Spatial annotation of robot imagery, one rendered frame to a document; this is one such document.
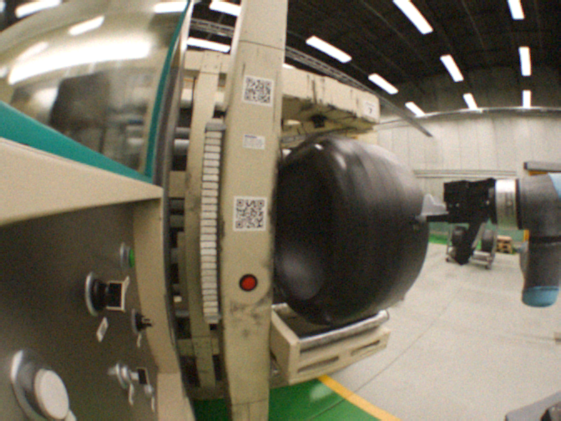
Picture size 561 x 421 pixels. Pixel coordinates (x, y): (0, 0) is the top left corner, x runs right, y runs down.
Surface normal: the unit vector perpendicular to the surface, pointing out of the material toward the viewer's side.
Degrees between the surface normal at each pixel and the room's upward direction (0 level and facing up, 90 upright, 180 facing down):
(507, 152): 90
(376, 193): 67
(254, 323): 90
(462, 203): 90
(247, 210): 90
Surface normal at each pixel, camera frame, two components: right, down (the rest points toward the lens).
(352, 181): -0.36, -0.35
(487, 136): -0.83, -0.01
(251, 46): 0.39, 0.07
